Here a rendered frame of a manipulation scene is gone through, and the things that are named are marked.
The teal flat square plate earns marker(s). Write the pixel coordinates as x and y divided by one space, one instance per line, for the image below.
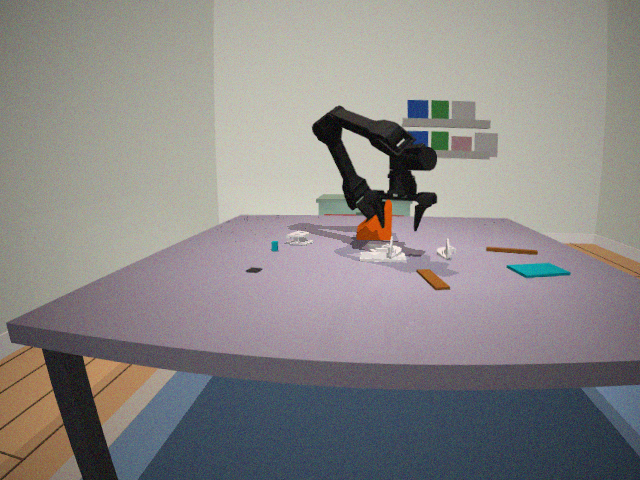
538 270

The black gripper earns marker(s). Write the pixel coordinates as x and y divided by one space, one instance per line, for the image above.
400 184

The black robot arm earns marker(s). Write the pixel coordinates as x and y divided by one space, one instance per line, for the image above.
383 135

